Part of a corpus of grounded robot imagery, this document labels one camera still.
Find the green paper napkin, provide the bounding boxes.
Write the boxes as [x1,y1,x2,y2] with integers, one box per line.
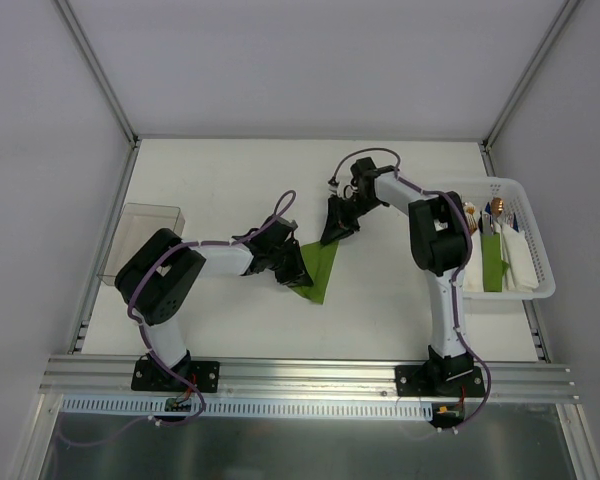
[291,241,339,305]

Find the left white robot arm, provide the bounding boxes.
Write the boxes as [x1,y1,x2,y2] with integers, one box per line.
[114,215,313,393]

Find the clear plastic utensil box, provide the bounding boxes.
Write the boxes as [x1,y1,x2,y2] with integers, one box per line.
[98,203,185,287]

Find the copper spoon in basket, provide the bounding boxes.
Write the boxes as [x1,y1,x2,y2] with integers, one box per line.
[490,197,504,220]

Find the white plastic basket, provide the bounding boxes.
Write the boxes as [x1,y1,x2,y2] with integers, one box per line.
[432,177,555,301]

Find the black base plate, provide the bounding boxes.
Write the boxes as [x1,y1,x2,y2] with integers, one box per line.
[394,362,486,398]
[131,357,220,393]

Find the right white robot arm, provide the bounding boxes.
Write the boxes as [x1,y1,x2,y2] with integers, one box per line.
[320,157,475,396]

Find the white rolled napkin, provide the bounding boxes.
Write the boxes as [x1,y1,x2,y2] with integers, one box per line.
[501,224,539,292]
[463,202,484,293]

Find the white rolled napkin middle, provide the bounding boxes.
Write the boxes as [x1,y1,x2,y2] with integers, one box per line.
[463,202,484,293]

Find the aluminium rail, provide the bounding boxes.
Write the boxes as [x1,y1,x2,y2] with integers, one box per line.
[39,354,581,404]

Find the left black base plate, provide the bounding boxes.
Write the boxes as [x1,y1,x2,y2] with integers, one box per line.
[131,357,220,393]

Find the white slotted cable duct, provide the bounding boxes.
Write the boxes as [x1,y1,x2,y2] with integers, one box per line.
[60,395,433,422]

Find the green rolled napkin in basket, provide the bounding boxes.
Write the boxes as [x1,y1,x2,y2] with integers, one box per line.
[481,233,509,293]

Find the white rolled napkin right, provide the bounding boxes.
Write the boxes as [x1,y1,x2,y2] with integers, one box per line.
[501,224,539,292]

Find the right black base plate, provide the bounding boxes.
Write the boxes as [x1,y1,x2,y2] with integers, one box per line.
[394,362,486,398]

